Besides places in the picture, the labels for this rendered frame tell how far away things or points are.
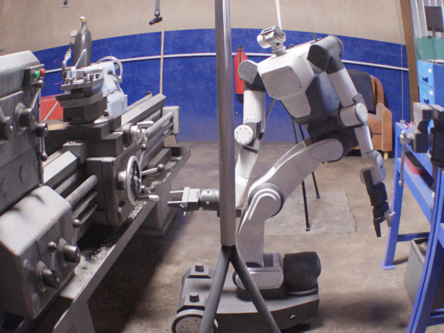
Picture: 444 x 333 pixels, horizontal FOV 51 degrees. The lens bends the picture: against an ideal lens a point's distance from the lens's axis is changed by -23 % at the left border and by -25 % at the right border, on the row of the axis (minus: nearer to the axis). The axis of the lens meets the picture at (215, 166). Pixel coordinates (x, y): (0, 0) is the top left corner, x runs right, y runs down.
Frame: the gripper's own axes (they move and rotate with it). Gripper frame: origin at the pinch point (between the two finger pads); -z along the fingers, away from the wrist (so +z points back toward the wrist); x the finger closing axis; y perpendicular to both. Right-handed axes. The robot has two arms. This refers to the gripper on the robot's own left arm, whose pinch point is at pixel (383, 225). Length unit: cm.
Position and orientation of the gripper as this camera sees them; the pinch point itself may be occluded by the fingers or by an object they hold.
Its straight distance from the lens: 229.9
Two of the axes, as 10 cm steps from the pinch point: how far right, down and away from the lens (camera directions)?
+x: -7.3, 2.9, -6.1
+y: 6.0, -1.4, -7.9
